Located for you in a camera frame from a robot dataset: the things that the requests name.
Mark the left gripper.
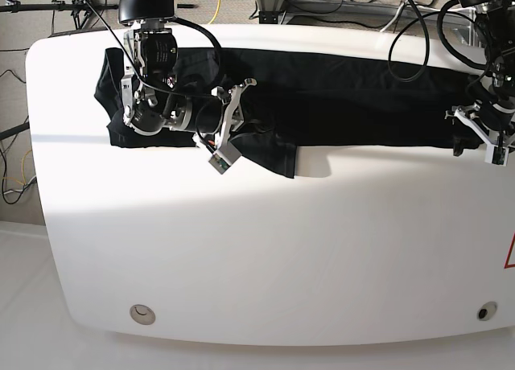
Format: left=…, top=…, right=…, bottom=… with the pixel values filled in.
left=445, top=98, right=514, bottom=157

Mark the left table grommet cap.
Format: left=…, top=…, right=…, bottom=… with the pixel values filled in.
left=130, top=304, right=156, bottom=326

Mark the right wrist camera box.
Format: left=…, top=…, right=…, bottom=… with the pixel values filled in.
left=208, top=142, right=241, bottom=175

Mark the aluminium frame base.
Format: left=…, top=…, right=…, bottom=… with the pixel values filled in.
left=249, top=0, right=482, bottom=47

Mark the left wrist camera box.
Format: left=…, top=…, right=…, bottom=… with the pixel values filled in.
left=484, top=143, right=509, bottom=167

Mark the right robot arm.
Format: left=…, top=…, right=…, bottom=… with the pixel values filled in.
left=95, top=0, right=273, bottom=153

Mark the red triangle warning sticker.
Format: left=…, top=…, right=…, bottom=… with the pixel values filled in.
left=504, top=235, right=515, bottom=269

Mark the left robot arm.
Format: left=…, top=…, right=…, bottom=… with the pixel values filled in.
left=387, top=0, right=514, bottom=165

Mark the floor cables left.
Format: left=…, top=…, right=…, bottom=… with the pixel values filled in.
left=0, top=68, right=36, bottom=204

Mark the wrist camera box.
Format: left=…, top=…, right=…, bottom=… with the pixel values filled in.
left=208, top=142, right=241, bottom=175
left=484, top=143, right=509, bottom=167

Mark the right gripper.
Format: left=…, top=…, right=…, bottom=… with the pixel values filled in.
left=192, top=78, right=277, bottom=153

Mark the black T-shirt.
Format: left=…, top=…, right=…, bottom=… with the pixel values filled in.
left=94, top=47, right=490, bottom=180

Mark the right table grommet cap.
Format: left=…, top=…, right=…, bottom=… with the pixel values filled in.
left=476, top=302, right=498, bottom=321

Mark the black tripod stand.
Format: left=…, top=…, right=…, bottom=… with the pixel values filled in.
left=1, top=0, right=118, bottom=35

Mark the table grommet cap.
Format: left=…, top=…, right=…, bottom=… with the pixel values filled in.
left=476, top=302, right=498, bottom=321
left=130, top=304, right=156, bottom=326

